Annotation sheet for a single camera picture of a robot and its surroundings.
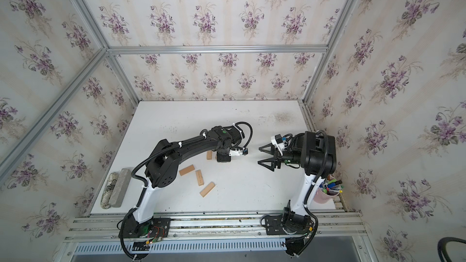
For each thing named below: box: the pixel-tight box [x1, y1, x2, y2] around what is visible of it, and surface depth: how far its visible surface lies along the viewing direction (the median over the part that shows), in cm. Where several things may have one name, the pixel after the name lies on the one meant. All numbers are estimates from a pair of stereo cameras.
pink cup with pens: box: [313, 174, 345, 204], surface depth 75 cm
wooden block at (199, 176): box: [195, 169, 204, 187], surface depth 88 cm
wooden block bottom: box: [199, 181, 216, 198], surface depth 85 cm
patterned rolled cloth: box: [100, 172, 119, 210], surface depth 79 cm
